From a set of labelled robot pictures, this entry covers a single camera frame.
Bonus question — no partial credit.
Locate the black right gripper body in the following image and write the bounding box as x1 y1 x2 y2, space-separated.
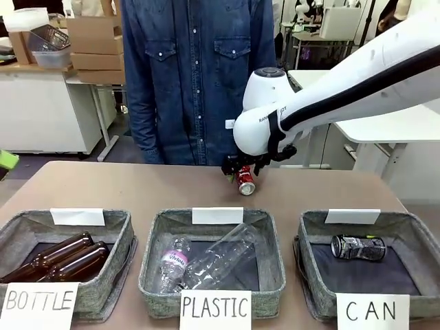
221 153 273 175

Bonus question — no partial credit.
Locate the red soda can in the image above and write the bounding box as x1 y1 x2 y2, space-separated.
236 165 257 197

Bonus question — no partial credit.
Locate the large clear plastic bottle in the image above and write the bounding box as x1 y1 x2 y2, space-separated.
177 222 261 292

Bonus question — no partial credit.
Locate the small clear plastic bottle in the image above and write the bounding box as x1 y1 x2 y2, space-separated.
158 236 193 293

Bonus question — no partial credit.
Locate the brown glass bottle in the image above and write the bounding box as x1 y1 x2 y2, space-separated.
0 231 95 281
34 241 111 284

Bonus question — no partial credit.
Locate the black crushed can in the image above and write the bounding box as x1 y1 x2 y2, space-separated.
330 234 388 264

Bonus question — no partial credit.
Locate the person's right forearm denim sleeve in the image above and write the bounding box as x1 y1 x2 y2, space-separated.
129 99 163 164

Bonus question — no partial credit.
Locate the grey basket with plastic sign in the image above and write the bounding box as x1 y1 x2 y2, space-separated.
138 207 287 319

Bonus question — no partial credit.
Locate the grey basket with bottle sign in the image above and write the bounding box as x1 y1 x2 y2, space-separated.
0 208 138 323

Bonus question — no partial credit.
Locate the white paper sign CAN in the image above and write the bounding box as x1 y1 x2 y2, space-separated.
335 293 410 330

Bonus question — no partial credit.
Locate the grey basket with can sign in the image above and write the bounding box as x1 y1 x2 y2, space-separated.
292 208 440 322

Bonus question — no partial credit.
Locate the blank white card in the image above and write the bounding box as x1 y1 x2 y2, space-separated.
191 207 245 226
324 208 382 226
50 208 106 228

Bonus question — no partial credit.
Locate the white cabinet with wooden top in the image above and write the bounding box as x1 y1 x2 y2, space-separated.
0 63 104 156

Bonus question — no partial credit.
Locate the person in denim shirt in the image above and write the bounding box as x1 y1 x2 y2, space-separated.
120 0 278 166

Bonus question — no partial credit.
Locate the white desk with metal legs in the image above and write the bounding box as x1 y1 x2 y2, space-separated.
65 77 127 163

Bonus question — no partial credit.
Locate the small cardboard box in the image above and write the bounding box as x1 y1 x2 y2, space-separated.
8 30 37 65

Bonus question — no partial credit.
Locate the clear plastic container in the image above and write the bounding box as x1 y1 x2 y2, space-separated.
27 24 72 69

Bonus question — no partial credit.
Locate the flat cardboard box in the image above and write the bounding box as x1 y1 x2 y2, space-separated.
70 52 126 72
77 68 127 85
69 34 125 56

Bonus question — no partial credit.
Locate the large white table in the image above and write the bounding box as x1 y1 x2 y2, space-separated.
287 69 440 188

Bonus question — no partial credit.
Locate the white paper sign PLASTIC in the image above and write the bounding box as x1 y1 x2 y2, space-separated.
179 289 253 330

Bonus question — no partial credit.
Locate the white foam block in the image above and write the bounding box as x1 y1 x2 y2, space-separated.
3 8 50 34

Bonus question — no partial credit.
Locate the grey background table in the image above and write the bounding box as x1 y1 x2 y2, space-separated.
280 30 355 72

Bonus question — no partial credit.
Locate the white paper sign BOTTLE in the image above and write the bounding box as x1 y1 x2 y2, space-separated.
0 281 80 330

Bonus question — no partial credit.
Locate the open cardboard box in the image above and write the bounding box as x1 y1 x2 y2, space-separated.
66 14 124 39

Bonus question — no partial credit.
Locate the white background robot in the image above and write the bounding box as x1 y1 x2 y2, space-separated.
294 0 325 25

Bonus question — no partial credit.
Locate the white box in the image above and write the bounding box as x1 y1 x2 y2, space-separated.
320 7 362 40

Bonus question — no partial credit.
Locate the black pole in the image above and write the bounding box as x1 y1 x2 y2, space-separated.
357 0 376 47

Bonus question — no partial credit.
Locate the background person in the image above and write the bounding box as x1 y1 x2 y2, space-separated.
375 0 412 37

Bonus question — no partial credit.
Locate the black right arm strap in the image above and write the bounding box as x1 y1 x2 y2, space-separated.
267 111 287 161

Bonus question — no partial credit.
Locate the black right arm cable sleeve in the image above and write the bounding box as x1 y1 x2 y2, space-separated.
280 43 440 132

